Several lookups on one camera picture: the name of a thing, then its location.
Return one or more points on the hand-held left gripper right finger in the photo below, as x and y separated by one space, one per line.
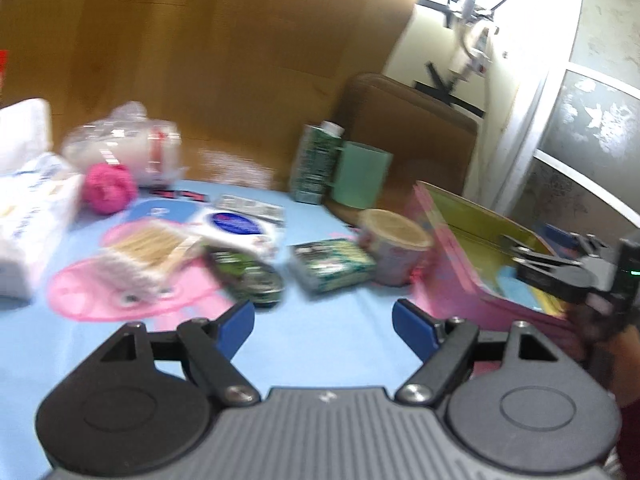
412 325

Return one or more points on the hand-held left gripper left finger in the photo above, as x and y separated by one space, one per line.
239 321

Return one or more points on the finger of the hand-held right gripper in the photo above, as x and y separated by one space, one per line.
542 253
555 280

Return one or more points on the green drink can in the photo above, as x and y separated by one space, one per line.
247 275

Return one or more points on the pink storage box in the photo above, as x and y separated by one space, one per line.
465 280

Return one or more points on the person's right forearm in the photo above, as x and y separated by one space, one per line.
627 360

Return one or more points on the printed paper cup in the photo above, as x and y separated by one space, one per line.
395 247

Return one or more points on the blue pig printed blanket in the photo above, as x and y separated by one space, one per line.
330 325

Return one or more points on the white wet wipes pack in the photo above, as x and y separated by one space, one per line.
235 227

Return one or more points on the green snack packet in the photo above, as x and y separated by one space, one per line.
332 265

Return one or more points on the cotton swab pack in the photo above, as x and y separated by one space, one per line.
145 255

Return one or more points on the silver blister pack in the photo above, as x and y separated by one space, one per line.
247 205

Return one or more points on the frosted glass door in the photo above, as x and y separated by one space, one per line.
590 110

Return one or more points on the mint green mug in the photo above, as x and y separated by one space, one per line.
360 177

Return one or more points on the green drink carton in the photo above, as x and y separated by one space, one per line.
315 165

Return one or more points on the pink yarn ball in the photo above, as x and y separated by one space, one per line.
107 190

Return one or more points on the brown chair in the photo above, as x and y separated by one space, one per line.
400 120

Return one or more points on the plastic bag of cups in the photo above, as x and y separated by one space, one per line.
125 145

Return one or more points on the white tissue pack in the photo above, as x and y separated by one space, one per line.
30 220

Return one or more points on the white wall socket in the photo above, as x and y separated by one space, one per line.
470 57

